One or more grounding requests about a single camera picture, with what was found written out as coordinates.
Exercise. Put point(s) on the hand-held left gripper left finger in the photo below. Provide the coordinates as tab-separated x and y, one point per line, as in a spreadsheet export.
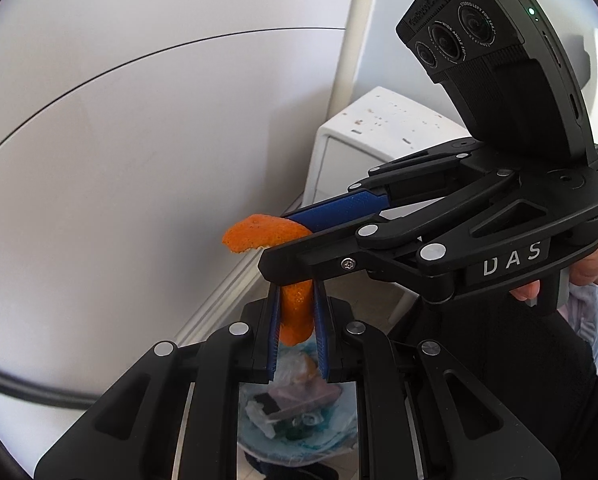
274	332

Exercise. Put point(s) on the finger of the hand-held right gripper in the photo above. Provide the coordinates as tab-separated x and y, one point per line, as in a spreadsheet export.
339	210
329	255

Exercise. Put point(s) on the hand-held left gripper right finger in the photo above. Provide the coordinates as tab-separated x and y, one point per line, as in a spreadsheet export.
321	332

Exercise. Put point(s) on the clear plastic bag orange print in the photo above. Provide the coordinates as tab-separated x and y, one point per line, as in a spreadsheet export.
294	367

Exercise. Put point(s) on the orange peel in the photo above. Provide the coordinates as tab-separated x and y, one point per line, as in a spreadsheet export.
259	232

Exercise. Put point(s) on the trash bin with blue liner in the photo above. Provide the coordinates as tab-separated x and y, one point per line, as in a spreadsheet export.
329	432

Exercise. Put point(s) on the white nightstand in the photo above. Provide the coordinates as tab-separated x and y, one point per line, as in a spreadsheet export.
389	125

